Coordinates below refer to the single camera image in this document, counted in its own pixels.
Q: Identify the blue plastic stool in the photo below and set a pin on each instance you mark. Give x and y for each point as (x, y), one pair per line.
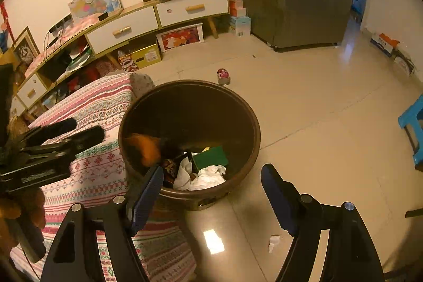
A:
(411, 116)

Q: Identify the person's left hand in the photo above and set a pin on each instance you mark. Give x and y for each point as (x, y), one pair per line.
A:
(10, 209)

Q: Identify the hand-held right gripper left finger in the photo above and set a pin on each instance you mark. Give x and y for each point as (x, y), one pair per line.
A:
(147, 199)

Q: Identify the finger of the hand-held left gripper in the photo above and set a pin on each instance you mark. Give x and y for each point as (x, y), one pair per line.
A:
(82, 136)
(53, 130)

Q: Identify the green box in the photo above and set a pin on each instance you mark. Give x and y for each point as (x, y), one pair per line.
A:
(211, 156)

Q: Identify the black power strip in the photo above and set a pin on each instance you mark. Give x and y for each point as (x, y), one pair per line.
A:
(61, 22)

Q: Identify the orange wrapper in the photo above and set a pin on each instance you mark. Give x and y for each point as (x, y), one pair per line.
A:
(145, 148)

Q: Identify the yellow cardboard box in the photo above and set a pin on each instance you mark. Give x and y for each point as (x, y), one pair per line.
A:
(147, 55)

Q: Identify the brown round trash can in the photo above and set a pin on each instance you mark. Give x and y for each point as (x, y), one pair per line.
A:
(198, 116)

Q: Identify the white orange cardboard box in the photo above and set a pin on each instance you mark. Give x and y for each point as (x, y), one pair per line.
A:
(385, 44)

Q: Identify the patterned striped tablecloth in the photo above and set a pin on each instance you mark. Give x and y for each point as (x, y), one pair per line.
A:
(99, 169)

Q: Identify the framed animal picture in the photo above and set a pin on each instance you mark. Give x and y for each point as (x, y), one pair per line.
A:
(26, 47)

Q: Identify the wooden tv cabinet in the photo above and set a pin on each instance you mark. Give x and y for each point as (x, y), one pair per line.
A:
(138, 6)

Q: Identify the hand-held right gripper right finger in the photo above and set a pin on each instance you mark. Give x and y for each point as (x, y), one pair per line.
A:
(281, 202)

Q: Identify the red framed picture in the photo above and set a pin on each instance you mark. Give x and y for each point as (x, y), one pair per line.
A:
(180, 37)

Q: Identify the pile of papers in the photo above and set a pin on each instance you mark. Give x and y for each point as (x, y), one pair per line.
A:
(79, 59)

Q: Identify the white tissue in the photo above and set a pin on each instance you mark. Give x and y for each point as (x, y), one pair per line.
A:
(210, 178)
(183, 174)

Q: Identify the white paper scrap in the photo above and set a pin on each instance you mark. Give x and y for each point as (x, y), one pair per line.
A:
(274, 242)

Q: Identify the white cabinet drawer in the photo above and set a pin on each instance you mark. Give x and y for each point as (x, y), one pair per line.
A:
(122, 31)
(31, 90)
(193, 7)
(17, 107)

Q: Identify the pink cloth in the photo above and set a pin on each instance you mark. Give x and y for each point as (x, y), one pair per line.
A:
(76, 27)

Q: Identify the small black box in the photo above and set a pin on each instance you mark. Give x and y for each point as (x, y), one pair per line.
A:
(103, 16)

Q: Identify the crushed red snack tube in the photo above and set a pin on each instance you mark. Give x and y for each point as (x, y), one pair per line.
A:
(223, 74)

